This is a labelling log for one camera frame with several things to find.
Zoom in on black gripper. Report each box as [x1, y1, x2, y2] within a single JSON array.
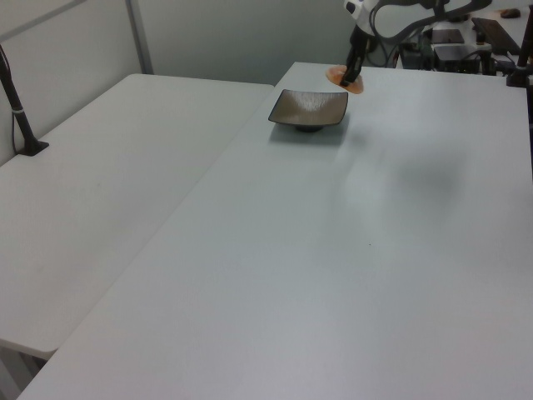
[[340, 27, 370, 88]]

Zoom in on orange sugared bread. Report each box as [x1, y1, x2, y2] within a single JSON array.
[[324, 64, 366, 96]]

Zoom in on square brown ceramic plate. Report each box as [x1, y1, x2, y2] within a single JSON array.
[[267, 88, 350, 134]]

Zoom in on black electronics box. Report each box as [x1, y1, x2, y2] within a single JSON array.
[[431, 42, 484, 74]]

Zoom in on black flat keyboard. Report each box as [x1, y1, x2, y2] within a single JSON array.
[[471, 17, 523, 57]]

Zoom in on black clamp stand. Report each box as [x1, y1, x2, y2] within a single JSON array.
[[505, 27, 533, 88]]

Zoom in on grey table leg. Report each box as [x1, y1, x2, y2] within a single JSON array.
[[0, 345, 47, 400]]

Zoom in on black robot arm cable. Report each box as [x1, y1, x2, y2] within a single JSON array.
[[364, 2, 417, 68]]

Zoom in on black camera stand pole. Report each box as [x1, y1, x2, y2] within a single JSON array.
[[0, 42, 50, 158]]

